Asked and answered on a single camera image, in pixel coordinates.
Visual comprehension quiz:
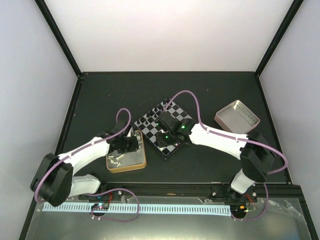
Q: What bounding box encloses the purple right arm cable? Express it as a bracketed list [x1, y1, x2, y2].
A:
[163, 89, 288, 175]

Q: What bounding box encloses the tan sweet bear tin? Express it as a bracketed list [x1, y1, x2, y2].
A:
[106, 130, 147, 174]

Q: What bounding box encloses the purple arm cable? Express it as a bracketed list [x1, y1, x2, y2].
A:
[34, 107, 133, 203]
[163, 89, 288, 175]

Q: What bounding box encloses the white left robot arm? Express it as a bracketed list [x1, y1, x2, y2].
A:
[30, 130, 139, 207]

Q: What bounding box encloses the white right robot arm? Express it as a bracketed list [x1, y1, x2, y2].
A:
[155, 123, 275, 202]

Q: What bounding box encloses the black aluminium rail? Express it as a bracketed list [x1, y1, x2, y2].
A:
[94, 182, 303, 201]

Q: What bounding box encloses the black corner frame post right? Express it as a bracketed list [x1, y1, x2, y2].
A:
[254, 0, 305, 77]

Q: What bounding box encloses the black corner frame post left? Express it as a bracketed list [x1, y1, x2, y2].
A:
[34, 0, 85, 80]

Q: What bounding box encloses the black and white chessboard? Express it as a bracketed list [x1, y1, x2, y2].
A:
[133, 98, 196, 160]

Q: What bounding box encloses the black corner frame post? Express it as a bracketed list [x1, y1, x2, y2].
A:
[34, 0, 85, 80]
[254, 0, 305, 77]

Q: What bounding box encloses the white slotted cable duct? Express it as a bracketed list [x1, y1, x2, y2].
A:
[42, 202, 231, 217]

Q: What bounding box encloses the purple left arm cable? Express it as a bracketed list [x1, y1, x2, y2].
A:
[34, 107, 133, 203]

